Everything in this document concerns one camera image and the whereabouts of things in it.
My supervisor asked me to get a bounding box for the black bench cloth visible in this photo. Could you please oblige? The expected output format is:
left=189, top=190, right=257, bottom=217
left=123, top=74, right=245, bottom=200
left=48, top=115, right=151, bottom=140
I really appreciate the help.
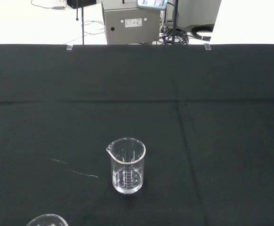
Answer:
left=0, top=43, right=274, bottom=226

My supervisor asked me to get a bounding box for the clear glass rod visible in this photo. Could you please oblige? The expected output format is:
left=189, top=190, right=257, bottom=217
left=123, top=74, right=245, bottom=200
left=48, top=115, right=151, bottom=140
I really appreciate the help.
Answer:
left=47, top=158, right=100, bottom=178

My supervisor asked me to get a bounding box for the grey metal cabinet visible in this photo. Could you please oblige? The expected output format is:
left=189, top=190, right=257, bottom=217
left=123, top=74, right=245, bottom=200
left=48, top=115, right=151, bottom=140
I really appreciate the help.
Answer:
left=101, top=1, right=162, bottom=45

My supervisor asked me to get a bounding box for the black stand pole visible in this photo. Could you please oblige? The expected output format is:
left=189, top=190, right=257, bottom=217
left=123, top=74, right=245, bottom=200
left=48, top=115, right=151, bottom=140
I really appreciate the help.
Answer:
left=172, top=0, right=180, bottom=46

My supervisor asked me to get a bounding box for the blue-framed screen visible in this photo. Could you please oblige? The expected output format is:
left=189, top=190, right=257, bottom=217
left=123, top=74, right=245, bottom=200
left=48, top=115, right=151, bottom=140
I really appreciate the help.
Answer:
left=136, top=0, right=169, bottom=10

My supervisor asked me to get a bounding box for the light grey cabinet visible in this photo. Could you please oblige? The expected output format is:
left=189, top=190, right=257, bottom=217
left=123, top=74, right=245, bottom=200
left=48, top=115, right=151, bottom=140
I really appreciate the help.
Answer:
left=161, top=0, right=222, bottom=27

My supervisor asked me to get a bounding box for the black box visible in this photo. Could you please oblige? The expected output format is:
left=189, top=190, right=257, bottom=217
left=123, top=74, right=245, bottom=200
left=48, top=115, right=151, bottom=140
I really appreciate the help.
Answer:
left=66, top=0, right=97, bottom=9

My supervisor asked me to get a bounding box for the black cable bundle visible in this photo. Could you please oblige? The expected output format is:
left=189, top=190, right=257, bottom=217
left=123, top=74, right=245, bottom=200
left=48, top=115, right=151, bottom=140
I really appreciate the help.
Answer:
left=157, top=24, right=190, bottom=46

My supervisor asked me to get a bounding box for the coiled black cable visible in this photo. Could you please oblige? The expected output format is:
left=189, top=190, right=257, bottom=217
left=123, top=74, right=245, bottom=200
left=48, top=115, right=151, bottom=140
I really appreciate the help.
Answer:
left=190, top=25, right=215, bottom=42

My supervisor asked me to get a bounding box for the thin black floor cable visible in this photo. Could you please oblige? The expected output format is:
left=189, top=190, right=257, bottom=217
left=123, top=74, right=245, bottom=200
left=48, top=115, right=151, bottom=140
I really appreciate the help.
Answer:
left=83, top=20, right=106, bottom=36

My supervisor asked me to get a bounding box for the thin grey floor cable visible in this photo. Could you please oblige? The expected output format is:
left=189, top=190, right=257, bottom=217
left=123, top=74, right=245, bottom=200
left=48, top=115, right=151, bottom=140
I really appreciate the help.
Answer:
left=30, top=0, right=68, bottom=10

